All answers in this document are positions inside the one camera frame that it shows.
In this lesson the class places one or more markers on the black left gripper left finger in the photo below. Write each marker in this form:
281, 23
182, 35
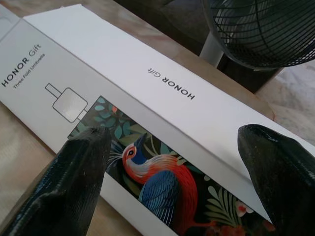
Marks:
66, 186

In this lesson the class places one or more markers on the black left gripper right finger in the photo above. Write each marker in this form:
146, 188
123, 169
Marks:
283, 179

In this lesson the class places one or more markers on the white bird print umbrella box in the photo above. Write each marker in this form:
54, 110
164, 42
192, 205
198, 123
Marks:
128, 83

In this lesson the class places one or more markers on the white fan with black grille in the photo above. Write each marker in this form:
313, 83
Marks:
261, 29

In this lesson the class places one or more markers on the plain white box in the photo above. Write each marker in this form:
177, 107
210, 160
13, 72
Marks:
6, 22

